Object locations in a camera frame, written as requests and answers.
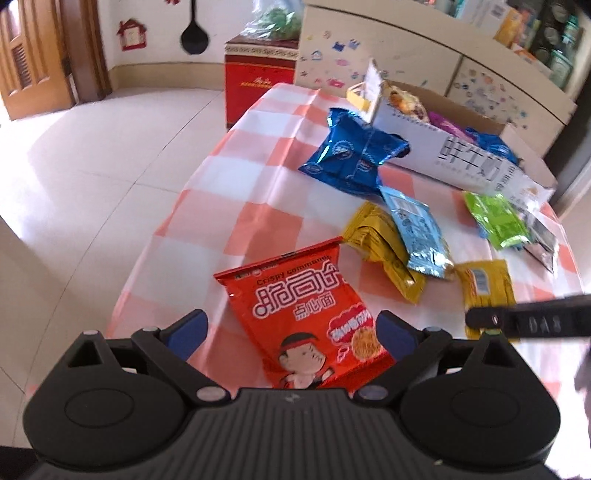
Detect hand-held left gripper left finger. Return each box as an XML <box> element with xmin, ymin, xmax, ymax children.
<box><xmin>62</xmin><ymin>309</ymin><xmax>232</xmax><ymax>404</ymax></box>

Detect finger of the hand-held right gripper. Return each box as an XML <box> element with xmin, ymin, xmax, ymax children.
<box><xmin>465</xmin><ymin>295</ymin><xmax>591</xmax><ymax>340</ymax></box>

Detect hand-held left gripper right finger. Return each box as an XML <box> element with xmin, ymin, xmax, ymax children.
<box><xmin>353</xmin><ymin>310</ymin><xmax>527</xmax><ymax>403</ymax></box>

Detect yellow snack packet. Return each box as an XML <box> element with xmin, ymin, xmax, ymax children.
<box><xmin>342</xmin><ymin>202</ymin><xmax>428</xmax><ymax>304</ymax></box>
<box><xmin>455</xmin><ymin>259</ymin><xmax>517</xmax><ymax>319</ymax></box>

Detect silver foil snack packet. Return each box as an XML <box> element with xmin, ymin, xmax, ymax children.
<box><xmin>517</xmin><ymin>203</ymin><xmax>559</xmax><ymax>273</ymax></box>

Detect red noodle snack packet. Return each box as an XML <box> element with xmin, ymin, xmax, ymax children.
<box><xmin>213</xmin><ymin>237</ymin><xmax>398</xmax><ymax>391</ymax></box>

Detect light blue snack packet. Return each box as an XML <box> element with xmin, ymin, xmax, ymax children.
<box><xmin>379</xmin><ymin>186</ymin><xmax>455</xmax><ymax>280</ymax></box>

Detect green snack packet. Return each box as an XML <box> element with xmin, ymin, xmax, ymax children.
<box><xmin>463</xmin><ymin>191</ymin><xmax>536</xmax><ymax>251</ymax></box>

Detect blue foil snack packet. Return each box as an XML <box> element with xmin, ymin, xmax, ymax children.
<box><xmin>298</xmin><ymin>107</ymin><xmax>411</xmax><ymax>198</ymax></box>
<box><xmin>466</xmin><ymin>128</ymin><xmax>520</xmax><ymax>164</ymax></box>

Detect white cardboard box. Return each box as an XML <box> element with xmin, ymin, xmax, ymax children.
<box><xmin>347</xmin><ymin>59</ymin><xmax>557</xmax><ymax>204</ymax></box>

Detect purple snack packet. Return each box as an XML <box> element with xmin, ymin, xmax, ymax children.
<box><xmin>429</xmin><ymin>111</ymin><xmax>476</xmax><ymax>139</ymax></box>

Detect cream snack packet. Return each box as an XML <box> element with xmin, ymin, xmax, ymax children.
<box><xmin>385</xmin><ymin>88</ymin><xmax>430</xmax><ymax>123</ymax></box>

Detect orange checked tablecloth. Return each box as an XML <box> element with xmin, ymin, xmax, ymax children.
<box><xmin>104</xmin><ymin>83</ymin><xmax>591</xmax><ymax>402</ymax></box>

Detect dark grey cabinet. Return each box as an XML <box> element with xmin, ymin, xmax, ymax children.
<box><xmin>542</xmin><ymin>88</ymin><xmax>591</xmax><ymax>217</ymax></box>

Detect red gift box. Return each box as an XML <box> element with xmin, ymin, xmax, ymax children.
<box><xmin>224</xmin><ymin>33</ymin><xmax>300</xmax><ymax>132</ymax></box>

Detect cream cabinet with stickers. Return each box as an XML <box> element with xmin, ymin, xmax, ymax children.
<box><xmin>295</xmin><ymin>0</ymin><xmax>578</xmax><ymax>158</ymax></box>

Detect brown wooden door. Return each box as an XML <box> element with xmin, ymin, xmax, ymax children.
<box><xmin>0</xmin><ymin>0</ymin><xmax>112</xmax><ymax>121</ymax></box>

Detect clear plastic bag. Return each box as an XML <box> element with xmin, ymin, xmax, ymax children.
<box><xmin>252</xmin><ymin>0</ymin><xmax>305</xmax><ymax>42</ymax></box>

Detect black vase wall sticker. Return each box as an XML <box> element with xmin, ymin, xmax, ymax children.
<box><xmin>180</xmin><ymin>0</ymin><xmax>212</xmax><ymax>55</ymax></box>

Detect red house wall sticker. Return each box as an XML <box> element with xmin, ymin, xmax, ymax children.
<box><xmin>116</xmin><ymin>18</ymin><xmax>147</xmax><ymax>51</ymax></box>

